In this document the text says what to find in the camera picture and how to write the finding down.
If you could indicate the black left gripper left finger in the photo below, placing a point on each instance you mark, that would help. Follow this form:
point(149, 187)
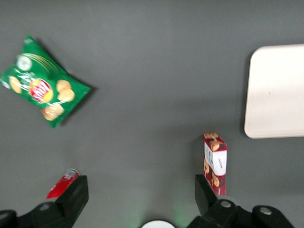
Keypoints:
point(71, 199)

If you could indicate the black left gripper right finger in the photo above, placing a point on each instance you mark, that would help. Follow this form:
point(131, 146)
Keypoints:
point(209, 204)

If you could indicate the red cookie box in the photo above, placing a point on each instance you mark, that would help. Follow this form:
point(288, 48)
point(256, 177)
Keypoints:
point(217, 161)

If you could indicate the beige plastic tray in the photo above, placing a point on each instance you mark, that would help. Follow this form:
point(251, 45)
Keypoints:
point(275, 92)

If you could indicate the red plastic bottle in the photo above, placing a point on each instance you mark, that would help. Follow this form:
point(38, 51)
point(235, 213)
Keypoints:
point(62, 184)

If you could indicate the green chips bag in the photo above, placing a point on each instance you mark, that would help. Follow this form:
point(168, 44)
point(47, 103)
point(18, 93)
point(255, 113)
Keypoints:
point(40, 83)

